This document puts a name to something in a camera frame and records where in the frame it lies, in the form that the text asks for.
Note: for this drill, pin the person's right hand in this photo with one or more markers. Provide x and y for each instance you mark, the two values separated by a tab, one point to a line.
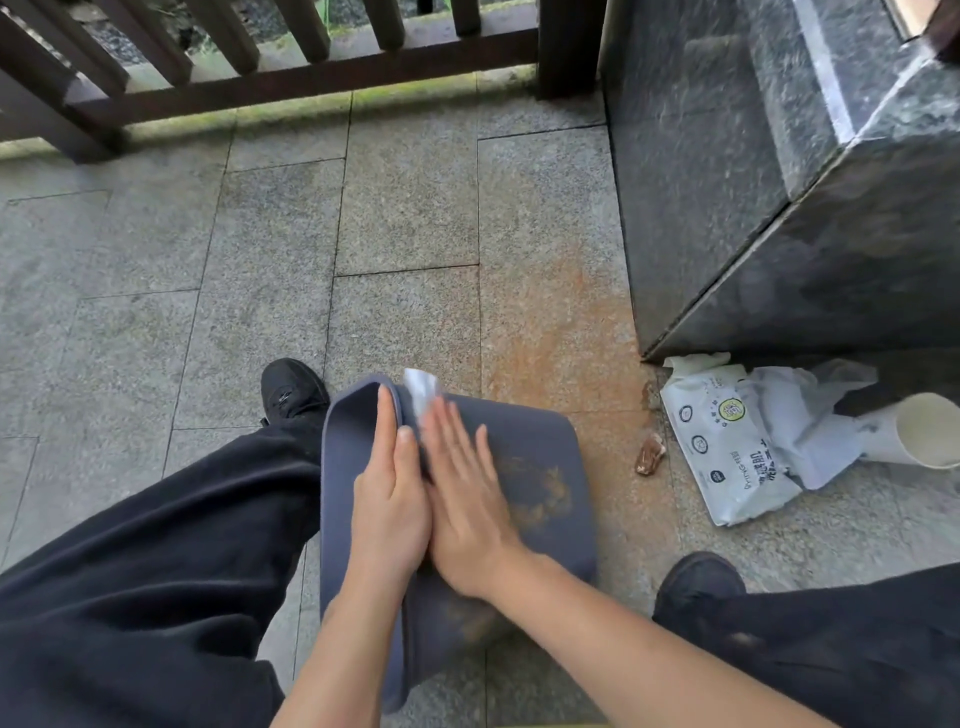
469	517

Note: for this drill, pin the person's left hand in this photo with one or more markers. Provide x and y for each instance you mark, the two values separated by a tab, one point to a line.
390	517

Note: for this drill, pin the dark blue plastic bin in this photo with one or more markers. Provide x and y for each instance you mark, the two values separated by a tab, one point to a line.
540	465

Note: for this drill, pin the white wet wipe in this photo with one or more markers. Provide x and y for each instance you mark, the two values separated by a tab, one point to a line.
802	420
421	390

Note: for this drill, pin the brown wipe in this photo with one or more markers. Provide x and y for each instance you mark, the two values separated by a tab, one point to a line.
649	455

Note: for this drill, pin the white wet wipes packet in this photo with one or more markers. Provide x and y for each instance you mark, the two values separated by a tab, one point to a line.
705	450

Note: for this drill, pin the person's left forearm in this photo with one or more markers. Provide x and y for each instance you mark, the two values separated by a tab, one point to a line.
337	667

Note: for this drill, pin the person's right forearm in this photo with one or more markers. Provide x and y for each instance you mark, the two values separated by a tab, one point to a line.
637	660

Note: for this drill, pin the person's black left shoe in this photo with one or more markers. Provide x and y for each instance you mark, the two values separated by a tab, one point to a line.
292	390

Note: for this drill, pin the person's black shoe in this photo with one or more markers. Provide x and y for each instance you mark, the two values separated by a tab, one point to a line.
292	390
697	581

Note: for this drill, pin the person's black right shoe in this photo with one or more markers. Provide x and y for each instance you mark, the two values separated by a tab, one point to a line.
697	581

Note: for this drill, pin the person's black trousers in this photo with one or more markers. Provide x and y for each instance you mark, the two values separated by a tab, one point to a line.
135	585

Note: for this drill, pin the grey granite plinth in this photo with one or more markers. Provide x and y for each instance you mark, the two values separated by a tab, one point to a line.
750	187

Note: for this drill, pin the white paper cup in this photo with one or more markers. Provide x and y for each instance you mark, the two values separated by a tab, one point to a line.
922	431

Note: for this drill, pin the dark wooden railing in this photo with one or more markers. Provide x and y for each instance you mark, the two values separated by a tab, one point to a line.
570	45

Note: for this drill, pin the brass trim strip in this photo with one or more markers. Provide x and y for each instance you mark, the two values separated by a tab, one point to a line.
911	15

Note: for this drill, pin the brown wooden pillar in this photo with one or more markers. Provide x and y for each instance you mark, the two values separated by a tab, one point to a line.
946	26

